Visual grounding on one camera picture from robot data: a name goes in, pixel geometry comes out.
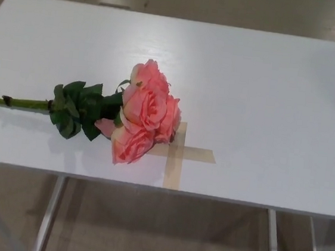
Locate long beige tape strip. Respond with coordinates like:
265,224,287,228
162,120,189,190

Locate pink rose bouquet green stems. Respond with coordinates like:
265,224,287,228
0,42,188,171

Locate white table leg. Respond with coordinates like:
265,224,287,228
35,173,69,251
306,216,325,251
263,208,285,251

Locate short beige tape strip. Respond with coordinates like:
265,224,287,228
148,142,218,163

